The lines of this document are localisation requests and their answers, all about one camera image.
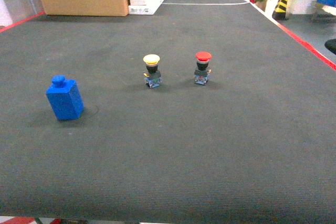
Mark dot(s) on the blue block part with knob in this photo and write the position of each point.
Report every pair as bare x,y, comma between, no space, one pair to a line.
64,98

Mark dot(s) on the yellow mushroom push button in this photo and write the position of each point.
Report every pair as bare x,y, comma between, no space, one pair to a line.
152,76

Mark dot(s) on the red mushroom push button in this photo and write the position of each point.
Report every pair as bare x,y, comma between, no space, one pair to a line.
201,73

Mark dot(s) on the black conveyor belt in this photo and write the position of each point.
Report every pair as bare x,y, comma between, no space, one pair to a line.
255,144

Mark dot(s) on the yellow black striped pillar guard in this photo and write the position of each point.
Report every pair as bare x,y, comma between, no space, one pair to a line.
280,10

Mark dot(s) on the black mesh office chair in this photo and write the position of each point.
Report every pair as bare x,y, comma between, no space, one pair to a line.
331,45

